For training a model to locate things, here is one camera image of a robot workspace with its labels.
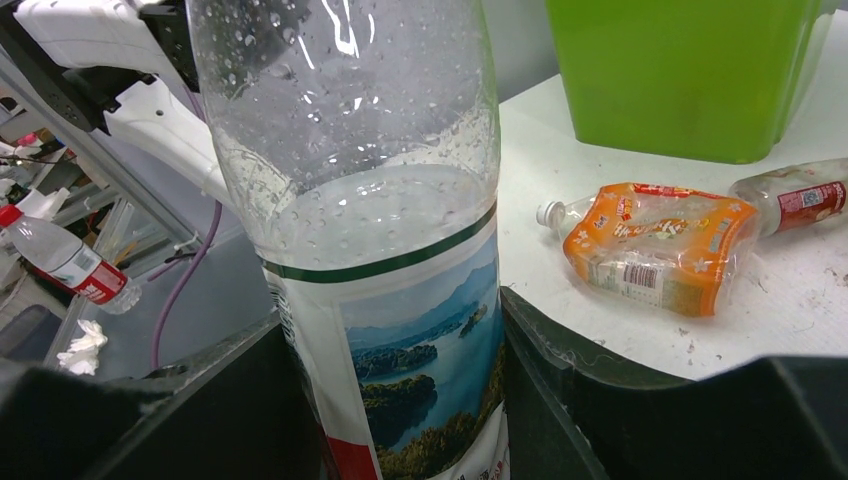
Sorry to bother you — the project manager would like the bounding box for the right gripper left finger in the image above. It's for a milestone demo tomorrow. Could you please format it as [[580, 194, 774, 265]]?
[[1, 319, 325, 479]]

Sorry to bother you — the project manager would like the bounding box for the red label clear bottle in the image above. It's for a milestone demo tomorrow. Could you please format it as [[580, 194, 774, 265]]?
[[187, 1, 508, 479]]

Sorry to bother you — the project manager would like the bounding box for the crumpled white tissue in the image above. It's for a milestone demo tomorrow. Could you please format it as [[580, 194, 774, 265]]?
[[56, 319, 108, 376]]

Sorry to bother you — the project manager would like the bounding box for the small red-cap bottle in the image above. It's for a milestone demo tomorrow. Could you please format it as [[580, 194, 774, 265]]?
[[729, 158, 847, 237]]

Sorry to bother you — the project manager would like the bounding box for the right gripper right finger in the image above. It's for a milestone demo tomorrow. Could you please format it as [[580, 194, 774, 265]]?
[[500, 287, 847, 479]]

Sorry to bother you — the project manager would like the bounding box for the crushed orange label bottle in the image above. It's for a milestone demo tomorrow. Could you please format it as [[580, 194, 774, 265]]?
[[535, 182, 760, 318]]

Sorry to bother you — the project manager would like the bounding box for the background red label bottle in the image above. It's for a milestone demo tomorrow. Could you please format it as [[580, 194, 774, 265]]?
[[1, 205, 142, 315]]

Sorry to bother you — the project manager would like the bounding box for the green plastic bin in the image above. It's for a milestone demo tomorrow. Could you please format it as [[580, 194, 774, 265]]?
[[547, 0, 838, 164]]

